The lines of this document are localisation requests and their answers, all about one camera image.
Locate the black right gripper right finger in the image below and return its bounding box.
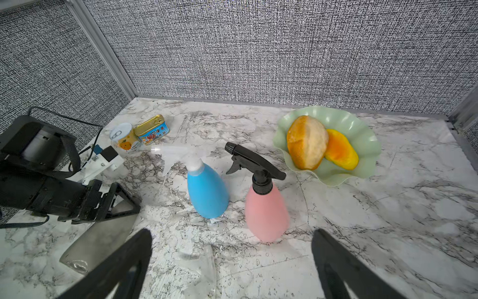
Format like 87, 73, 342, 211
311, 229, 404, 299

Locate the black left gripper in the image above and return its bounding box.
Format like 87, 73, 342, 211
35, 178, 141, 222

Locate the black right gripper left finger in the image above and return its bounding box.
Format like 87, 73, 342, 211
59, 229, 153, 299

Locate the grey translucent bottle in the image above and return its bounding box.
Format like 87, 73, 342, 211
59, 214, 138, 275

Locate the white translucent spray nozzle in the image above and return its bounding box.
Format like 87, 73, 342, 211
150, 145, 205, 176

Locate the pink plastic spray bottle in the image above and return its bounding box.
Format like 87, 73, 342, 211
245, 185, 290, 243

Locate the blue plastic spray bottle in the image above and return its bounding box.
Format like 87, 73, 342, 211
187, 163, 229, 219

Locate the black spray nozzle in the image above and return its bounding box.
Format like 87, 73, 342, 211
225, 142, 286, 195

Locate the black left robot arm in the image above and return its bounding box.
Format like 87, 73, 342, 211
1, 115, 141, 224

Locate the clear plastic spray nozzle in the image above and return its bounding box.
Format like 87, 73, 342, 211
175, 244, 217, 299

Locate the round white-lid can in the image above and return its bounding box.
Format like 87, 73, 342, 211
110, 123, 141, 152

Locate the gold rectangular tin can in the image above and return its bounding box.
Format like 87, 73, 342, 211
134, 115, 170, 145

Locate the small orange fruit slice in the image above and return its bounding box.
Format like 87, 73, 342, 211
325, 129, 359, 170

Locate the light green wavy plate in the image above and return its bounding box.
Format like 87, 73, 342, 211
273, 106, 382, 186

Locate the large orange bread roll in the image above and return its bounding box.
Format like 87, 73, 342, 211
286, 115, 329, 170

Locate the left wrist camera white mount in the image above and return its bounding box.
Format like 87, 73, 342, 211
78, 146, 124, 186

